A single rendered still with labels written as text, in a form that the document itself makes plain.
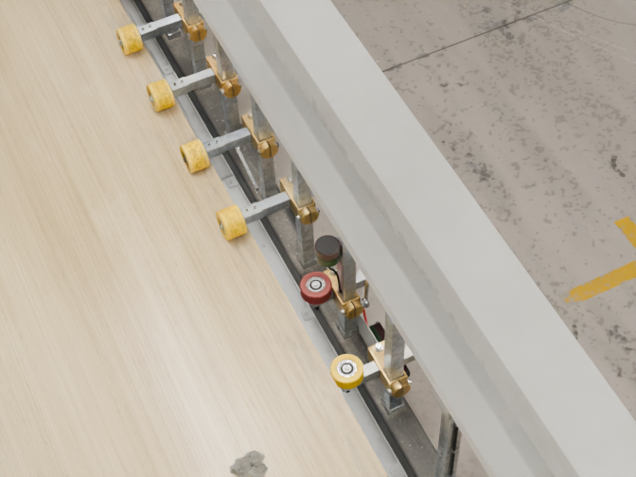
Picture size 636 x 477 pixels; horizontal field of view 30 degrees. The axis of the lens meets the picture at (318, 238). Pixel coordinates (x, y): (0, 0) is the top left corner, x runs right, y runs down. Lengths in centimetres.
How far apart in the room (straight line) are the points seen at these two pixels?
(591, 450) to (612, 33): 398
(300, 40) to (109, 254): 186
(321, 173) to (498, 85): 339
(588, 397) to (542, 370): 4
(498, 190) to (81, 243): 175
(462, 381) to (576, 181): 328
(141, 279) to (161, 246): 11
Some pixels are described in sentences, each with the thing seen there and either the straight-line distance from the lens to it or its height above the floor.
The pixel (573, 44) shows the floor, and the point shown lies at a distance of 486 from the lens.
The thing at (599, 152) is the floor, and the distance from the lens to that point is 449.
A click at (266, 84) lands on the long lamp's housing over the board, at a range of 139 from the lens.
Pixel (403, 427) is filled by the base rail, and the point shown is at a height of 70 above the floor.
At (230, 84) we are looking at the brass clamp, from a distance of 333.
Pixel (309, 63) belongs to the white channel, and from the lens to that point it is 127.
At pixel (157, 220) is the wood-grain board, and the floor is 90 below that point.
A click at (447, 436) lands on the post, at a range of 262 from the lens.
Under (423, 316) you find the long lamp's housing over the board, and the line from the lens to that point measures 118.
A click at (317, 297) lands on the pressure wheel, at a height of 91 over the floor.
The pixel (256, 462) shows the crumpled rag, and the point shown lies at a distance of 274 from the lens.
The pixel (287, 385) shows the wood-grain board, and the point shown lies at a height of 90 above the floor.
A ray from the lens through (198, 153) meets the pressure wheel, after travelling 317.
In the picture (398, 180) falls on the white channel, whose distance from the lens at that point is 116.
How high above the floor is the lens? 336
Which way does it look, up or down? 54 degrees down
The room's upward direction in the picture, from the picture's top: 3 degrees counter-clockwise
